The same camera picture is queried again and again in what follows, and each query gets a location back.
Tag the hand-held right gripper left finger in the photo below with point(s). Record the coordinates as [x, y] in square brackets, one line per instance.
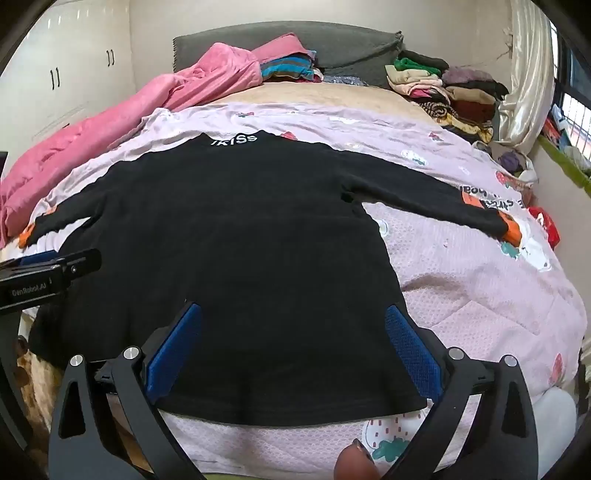
[175, 350]

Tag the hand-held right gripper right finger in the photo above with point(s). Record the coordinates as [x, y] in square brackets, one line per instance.
[411, 350]

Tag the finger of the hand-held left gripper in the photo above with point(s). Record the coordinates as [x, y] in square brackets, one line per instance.
[37, 258]
[85, 263]

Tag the black sweater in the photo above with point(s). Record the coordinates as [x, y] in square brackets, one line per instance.
[254, 230]

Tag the floral bag of clothes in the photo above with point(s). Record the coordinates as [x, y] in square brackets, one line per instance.
[512, 161]

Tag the pile of folded clothes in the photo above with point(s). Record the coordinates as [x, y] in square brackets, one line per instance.
[461, 92]

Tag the colourful striped folded clothes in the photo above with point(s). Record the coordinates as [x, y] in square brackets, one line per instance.
[286, 69]

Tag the person's right hand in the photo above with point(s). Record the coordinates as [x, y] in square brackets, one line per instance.
[353, 464]

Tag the fluffy tan plush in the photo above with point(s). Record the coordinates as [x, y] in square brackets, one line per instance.
[32, 369]

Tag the pink strawberry printed quilt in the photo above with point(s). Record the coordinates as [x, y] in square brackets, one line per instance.
[461, 286]

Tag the pink blanket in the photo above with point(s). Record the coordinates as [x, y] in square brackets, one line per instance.
[115, 124]

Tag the red plastic bag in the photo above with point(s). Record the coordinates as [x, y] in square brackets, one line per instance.
[547, 226]

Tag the white wardrobe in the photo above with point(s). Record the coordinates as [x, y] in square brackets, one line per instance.
[69, 46]

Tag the green sill cover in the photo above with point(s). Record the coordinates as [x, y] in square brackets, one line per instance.
[563, 161]

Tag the heap of mixed clutter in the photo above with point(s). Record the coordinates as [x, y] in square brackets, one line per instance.
[561, 131]

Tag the beige bed sheet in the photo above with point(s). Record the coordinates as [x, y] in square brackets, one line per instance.
[323, 99]

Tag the grey patterned cloth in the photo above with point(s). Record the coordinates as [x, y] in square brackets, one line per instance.
[344, 79]

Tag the barred window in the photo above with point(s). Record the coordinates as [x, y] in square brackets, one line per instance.
[577, 101]

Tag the cream curtain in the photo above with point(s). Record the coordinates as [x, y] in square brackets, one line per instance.
[526, 69]

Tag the grey padded headboard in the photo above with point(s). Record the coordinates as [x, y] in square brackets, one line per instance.
[351, 46]

